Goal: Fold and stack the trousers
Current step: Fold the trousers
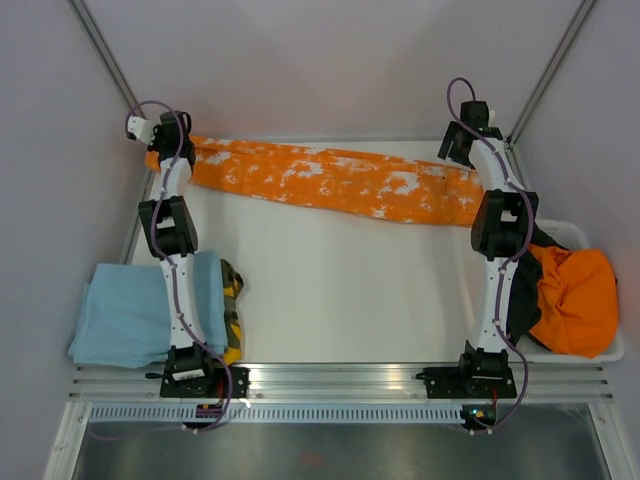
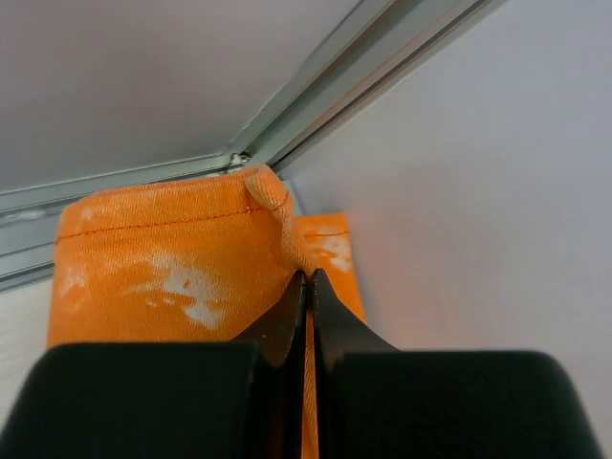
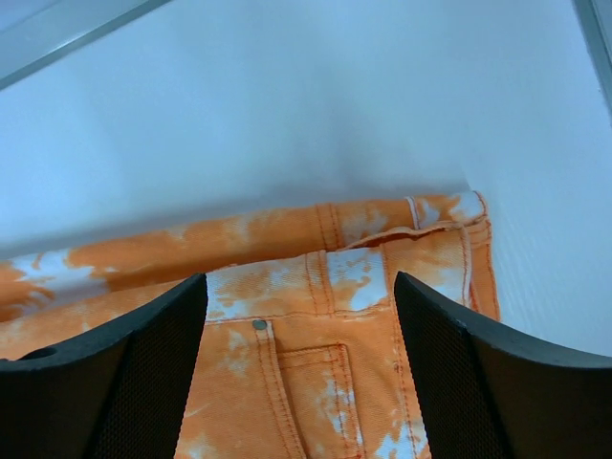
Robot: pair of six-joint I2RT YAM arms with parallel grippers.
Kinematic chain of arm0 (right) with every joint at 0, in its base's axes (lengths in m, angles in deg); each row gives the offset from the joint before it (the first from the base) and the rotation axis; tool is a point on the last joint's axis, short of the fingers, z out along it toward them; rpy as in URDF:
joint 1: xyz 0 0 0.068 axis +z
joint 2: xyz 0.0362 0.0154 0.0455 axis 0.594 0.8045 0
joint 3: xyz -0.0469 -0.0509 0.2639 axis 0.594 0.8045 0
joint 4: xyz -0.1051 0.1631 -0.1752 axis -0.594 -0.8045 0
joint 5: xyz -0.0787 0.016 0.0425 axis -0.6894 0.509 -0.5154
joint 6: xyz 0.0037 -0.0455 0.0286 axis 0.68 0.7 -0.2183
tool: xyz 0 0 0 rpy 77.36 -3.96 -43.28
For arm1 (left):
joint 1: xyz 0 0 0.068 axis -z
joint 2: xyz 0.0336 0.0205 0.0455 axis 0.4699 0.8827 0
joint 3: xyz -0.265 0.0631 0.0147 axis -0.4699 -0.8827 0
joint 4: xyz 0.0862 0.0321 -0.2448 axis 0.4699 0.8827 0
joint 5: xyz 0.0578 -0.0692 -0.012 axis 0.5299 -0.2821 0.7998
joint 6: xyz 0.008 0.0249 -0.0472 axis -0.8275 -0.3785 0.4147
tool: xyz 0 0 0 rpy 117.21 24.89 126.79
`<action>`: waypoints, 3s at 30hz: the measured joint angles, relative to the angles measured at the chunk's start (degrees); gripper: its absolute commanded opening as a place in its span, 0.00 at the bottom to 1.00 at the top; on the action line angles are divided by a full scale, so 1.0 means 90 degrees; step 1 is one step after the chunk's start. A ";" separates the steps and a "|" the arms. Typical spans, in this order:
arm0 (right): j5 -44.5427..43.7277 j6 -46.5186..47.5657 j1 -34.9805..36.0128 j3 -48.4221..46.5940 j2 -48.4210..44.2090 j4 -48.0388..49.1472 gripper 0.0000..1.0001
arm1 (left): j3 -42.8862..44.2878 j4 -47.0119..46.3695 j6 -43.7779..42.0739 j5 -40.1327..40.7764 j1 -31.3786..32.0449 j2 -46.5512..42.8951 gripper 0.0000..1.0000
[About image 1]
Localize black garment in basket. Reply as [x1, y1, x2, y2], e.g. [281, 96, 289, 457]
[507, 227, 569, 349]

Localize light blue folded trousers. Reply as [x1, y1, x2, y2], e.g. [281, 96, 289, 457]
[68, 250, 229, 369]

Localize camouflage yellow folded trousers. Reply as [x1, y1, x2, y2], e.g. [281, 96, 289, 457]
[220, 259, 244, 365]

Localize white slotted cable duct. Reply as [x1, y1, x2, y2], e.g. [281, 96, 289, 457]
[89, 403, 463, 425]

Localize plain orange garment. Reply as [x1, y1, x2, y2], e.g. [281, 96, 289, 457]
[529, 245, 619, 359]

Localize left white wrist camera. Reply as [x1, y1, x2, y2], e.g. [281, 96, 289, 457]
[126, 116, 156, 145]

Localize left aluminium frame post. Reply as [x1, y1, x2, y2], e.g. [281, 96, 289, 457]
[66, 0, 145, 117]

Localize aluminium frame post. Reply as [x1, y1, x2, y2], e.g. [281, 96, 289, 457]
[508, 0, 600, 147]
[66, 0, 145, 117]

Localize orange white tie-dye trousers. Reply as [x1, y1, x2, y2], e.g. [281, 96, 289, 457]
[144, 134, 485, 228]

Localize aluminium mounting rail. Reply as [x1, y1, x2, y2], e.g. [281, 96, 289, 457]
[67, 363, 613, 404]

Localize white plastic laundry basket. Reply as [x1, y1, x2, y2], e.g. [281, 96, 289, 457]
[517, 219, 625, 365]

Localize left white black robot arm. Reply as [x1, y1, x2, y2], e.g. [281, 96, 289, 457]
[126, 112, 218, 399]

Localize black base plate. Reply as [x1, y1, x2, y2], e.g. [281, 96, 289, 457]
[415, 367, 518, 400]
[145, 366, 250, 399]

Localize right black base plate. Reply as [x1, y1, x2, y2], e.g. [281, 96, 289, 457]
[415, 367, 518, 400]

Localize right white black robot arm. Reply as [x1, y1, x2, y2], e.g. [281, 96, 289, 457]
[436, 100, 538, 399]

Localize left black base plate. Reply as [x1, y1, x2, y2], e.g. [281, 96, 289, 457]
[145, 366, 250, 399]

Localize right aluminium frame post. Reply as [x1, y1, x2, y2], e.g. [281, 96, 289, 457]
[508, 0, 600, 147]

